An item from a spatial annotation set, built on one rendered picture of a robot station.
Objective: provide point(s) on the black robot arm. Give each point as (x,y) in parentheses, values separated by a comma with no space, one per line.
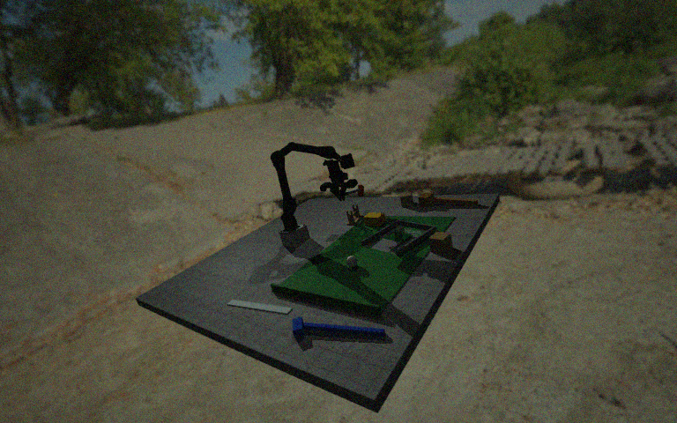
(278,160)

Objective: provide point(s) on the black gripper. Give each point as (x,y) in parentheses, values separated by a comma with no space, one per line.
(336,181)

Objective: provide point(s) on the yellow block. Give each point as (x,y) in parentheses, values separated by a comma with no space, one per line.
(374,219)

